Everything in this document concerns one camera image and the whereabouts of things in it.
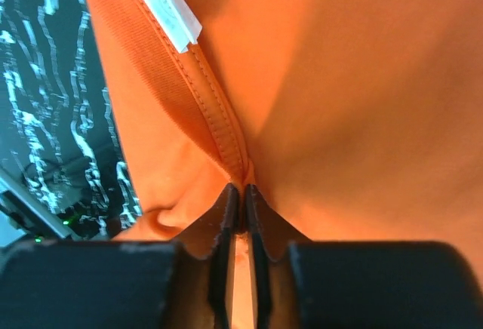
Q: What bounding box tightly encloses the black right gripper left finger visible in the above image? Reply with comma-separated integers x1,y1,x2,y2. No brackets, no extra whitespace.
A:
1,184,239,328

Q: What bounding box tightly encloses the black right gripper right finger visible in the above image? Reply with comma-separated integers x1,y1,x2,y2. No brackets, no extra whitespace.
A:
245,185,482,328

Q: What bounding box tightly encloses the orange t shirt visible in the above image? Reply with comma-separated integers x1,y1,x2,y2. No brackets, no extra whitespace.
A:
86,0,482,280

